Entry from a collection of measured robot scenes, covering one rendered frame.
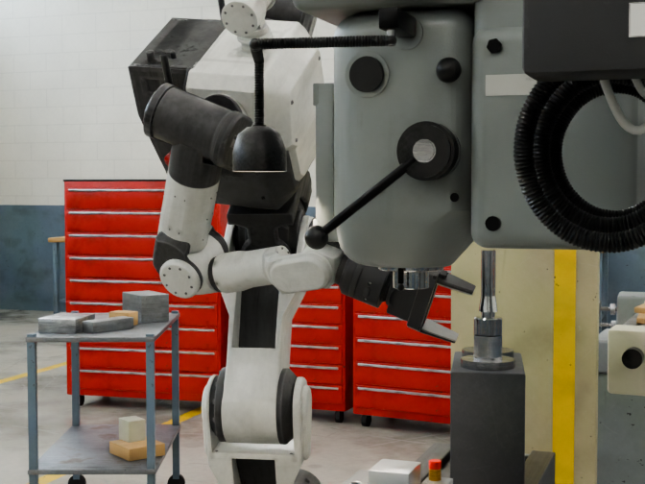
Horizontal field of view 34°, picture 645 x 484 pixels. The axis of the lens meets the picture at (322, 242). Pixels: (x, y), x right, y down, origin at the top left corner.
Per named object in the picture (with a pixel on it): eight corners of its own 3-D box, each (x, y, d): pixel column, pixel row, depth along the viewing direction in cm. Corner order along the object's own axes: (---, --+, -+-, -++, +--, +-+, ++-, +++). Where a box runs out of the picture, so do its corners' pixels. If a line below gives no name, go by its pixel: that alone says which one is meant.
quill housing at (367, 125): (319, 269, 134) (319, 11, 132) (367, 258, 153) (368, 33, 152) (469, 273, 127) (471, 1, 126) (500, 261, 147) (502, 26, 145)
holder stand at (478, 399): (449, 485, 175) (449, 363, 174) (453, 452, 196) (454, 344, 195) (524, 488, 173) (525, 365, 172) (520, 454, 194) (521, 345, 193)
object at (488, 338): (469, 356, 180) (469, 322, 180) (496, 355, 181) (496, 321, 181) (479, 361, 176) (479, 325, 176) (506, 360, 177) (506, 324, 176)
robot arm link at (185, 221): (137, 280, 192) (153, 180, 179) (171, 245, 203) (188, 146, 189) (194, 305, 190) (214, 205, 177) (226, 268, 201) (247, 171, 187)
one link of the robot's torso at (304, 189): (260, 202, 239) (250, 133, 228) (318, 202, 237) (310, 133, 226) (237, 281, 217) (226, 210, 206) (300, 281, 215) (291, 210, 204)
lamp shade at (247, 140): (233, 172, 147) (233, 126, 146) (286, 171, 147) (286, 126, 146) (230, 171, 139) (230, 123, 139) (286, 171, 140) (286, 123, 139)
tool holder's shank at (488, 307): (475, 316, 179) (476, 250, 179) (493, 315, 180) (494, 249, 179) (482, 318, 176) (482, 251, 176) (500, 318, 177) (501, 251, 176)
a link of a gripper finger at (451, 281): (470, 298, 173) (435, 283, 174) (475, 287, 176) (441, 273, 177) (473, 290, 172) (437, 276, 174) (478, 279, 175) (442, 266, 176)
